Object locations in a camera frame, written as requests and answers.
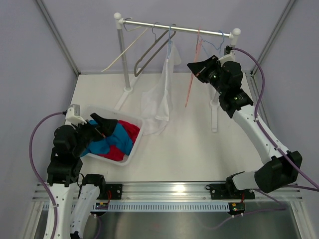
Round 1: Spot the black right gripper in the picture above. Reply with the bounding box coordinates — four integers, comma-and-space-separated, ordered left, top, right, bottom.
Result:
188, 56, 226, 96

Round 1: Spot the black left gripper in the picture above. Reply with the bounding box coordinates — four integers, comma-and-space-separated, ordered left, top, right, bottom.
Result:
72, 113, 118, 156

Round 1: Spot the blue t shirt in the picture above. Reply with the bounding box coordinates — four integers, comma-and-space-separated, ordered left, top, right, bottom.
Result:
79, 119, 134, 156

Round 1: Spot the pink hanger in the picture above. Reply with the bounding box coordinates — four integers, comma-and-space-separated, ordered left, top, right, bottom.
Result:
184, 24, 203, 108

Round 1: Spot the light blue red-shirt hanger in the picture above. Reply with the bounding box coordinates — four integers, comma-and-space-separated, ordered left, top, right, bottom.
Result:
199, 30, 225, 56

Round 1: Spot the red t shirt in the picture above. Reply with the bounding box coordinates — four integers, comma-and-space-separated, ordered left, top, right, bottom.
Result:
97, 119, 142, 161

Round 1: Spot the white t shirt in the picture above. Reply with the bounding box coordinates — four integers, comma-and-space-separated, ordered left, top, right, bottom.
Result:
141, 43, 181, 135

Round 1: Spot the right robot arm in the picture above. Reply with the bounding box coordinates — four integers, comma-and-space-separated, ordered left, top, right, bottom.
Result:
187, 55, 302, 198

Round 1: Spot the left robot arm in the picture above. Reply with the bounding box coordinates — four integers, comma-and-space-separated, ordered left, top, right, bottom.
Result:
46, 113, 118, 239

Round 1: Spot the light blue white-shirt hanger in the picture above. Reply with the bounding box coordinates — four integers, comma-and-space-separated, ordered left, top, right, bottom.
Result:
166, 24, 173, 63

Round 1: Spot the grey empty hanger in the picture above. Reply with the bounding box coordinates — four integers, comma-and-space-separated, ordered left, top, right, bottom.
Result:
134, 22, 177, 78

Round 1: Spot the cream empty hanger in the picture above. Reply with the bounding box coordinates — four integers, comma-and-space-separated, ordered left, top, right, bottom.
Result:
101, 17, 147, 72

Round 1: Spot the white plastic laundry basket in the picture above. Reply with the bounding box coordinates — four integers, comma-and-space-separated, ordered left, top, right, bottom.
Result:
81, 106, 144, 166

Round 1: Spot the white metal clothes rack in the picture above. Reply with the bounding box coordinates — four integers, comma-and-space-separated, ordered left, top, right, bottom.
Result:
113, 12, 241, 135

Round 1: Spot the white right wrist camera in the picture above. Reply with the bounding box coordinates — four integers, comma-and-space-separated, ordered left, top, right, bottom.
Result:
218, 45, 236, 66

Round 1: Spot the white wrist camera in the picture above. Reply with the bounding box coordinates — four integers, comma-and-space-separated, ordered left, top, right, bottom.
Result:
218, 45, 236, 66
65, 104, 87, 128

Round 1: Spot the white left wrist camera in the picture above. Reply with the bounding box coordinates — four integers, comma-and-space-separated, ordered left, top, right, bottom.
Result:
65, 104, 87, 128

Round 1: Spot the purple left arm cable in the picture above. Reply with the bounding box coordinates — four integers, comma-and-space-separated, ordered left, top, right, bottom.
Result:
29, 112, 68, 239

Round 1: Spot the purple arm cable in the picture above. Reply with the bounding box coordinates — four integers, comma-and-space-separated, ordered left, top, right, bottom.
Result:
29, 112, 68, 239
233, 47, 319, 212

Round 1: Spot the aluminium rail frame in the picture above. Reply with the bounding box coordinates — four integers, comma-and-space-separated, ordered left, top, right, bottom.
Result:
31, 182, 303, 202

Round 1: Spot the white slotted cable duct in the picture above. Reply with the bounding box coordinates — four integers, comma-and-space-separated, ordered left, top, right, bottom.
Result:
42, 202, 246, 212

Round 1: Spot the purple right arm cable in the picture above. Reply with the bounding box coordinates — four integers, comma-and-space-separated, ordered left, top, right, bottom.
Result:
233, 47, 319, 212

